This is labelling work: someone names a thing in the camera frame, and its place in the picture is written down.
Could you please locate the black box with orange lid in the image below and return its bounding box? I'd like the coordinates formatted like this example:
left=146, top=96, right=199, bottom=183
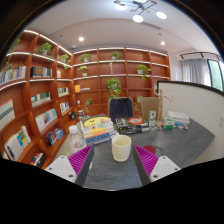
left=115, top=117, right=149, bottom=134

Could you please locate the hanging green plant centre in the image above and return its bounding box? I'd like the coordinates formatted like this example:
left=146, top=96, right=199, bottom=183
left=106, top=78, right=122, bottom=98

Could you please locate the grey window curtain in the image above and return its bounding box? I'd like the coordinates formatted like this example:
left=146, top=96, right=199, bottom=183
left=182, top=58, right=211, bottom=86

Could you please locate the beige office chair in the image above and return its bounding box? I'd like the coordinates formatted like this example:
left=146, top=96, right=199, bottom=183
left=140, top=97, right=159, bottom=121

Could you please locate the small green white box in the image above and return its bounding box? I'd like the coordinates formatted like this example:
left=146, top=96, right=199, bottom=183
left=163, top=117, right=174, bottom=130

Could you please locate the green white carton box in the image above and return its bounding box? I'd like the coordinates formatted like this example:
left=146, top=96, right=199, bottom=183
left=148, top=110, right=156, bottom=127

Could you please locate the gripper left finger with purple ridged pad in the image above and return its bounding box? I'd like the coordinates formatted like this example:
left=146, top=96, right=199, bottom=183
left=44, top=144, right=95, bottom=187

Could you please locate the clear plastic water bottle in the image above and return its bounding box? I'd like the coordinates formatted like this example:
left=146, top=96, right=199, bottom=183
left=69, top=125, right=86, bottom=153

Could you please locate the wooden wall bookshelf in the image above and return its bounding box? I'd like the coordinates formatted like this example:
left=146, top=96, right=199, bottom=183
left=0, top=30, right=170, bottom=164

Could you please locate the wooden artist mannequin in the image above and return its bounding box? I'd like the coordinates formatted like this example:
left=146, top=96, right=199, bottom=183
left=154, top=89, right=171, bottom=127

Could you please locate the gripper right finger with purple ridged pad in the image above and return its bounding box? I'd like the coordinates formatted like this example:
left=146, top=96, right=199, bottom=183
left=132, top=144, right=182, bottom=187

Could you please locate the dark blue office chair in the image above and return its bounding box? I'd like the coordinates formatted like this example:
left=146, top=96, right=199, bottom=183
left=108, top=97, right=134, bottom=122

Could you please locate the ceiling chandelier lamp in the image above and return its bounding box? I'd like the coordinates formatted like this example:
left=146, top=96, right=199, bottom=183
left=114, top=0, right=167, bottom=23

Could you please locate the potted plant upper left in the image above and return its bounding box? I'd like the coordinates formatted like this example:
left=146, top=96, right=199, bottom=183
left=37, top=42, right=55, bottom=57

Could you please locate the cream ceramic cup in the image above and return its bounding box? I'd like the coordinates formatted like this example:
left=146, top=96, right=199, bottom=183
left=112, top=135, right=131, bottom=162

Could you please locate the white books stack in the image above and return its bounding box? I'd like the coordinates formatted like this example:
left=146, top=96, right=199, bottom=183
left=168, top=111, right=190, bottom=125

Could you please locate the stack of colourful books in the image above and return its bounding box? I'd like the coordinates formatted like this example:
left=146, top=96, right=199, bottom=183
left=80, top=116, right=117, bottom=145

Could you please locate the red round coaster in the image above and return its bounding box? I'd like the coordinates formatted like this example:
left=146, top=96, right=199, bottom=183
left=143, top=145, right=156, bottom=154

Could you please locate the potted plant right shelf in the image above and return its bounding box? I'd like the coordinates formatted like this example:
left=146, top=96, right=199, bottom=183
left=137, top=64, right=151, bottom=81

